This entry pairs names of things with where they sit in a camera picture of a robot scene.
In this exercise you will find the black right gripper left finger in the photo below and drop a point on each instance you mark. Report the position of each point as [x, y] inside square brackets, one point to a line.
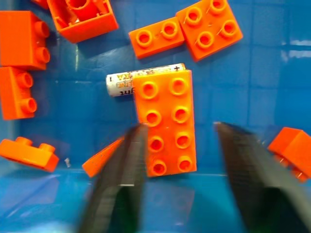
[121, 174]

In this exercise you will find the blue plastic bin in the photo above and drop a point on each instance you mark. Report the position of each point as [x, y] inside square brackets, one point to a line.
[243, 92]

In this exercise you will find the white AA battery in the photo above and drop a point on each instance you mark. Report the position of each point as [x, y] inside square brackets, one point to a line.
[119, 83]

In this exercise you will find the orange upturned hollow building brick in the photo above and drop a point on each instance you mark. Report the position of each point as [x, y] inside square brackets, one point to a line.
[82, 19]

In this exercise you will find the orange four-stud building brick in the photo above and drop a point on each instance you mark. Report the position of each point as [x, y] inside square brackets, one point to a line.
[210, 29]

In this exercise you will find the orange flat building brick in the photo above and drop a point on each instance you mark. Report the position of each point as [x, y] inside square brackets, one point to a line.
[102, 157]

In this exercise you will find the orange eight-stud building brick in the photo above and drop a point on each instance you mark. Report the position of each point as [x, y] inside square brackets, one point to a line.
[167, 121]

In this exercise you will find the orange two-stud building brick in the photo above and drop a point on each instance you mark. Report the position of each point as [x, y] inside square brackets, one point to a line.
[155, 37]
[17, 93]
[29, 154]
[22, 41]

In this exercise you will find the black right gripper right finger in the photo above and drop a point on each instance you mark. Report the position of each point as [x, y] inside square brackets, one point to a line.
[252, 174]

